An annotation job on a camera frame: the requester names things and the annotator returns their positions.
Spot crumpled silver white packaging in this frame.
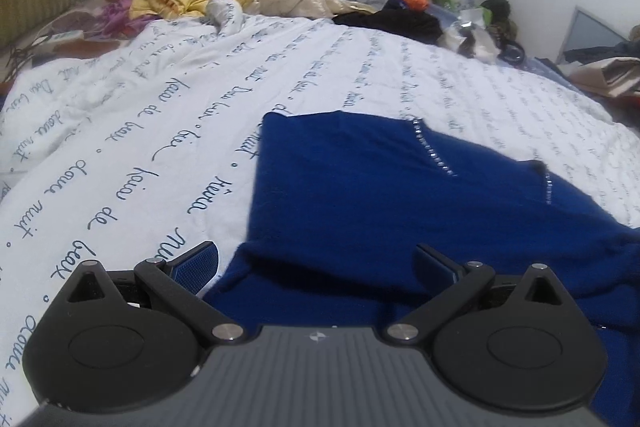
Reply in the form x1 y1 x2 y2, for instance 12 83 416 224
439 8 502 60

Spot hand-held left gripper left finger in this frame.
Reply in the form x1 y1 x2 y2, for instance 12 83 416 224
64 240 247 349

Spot black looped strap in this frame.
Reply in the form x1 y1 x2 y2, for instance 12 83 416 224
499 37 527 64

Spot cream cloth bag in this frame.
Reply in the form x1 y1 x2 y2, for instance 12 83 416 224
574 54 640 100

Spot dark blue garment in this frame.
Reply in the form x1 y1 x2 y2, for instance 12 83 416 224
564 41 640 64

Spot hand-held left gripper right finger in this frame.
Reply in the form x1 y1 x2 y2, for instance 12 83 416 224
386 243 567 348

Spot white quilt with script print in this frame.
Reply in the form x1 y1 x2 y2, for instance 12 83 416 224
0 0 640 427

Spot blue knit sweater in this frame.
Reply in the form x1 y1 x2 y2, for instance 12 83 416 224
200 109 640 427

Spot purple cloth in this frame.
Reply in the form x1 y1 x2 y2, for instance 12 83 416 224
92 0 152 40

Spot dark cable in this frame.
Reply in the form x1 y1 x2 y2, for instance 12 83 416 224
6 41 52 75

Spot grey framed panel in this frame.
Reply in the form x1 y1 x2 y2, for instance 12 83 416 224
555 5 629 66

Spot pale blue bed sheet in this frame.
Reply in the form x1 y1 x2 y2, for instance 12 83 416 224
429 1 596 94

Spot dark camouflage cloth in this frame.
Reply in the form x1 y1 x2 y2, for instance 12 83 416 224
479 0 519 40

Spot black clothing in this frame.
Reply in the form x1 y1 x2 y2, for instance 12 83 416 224
332 6 444 42

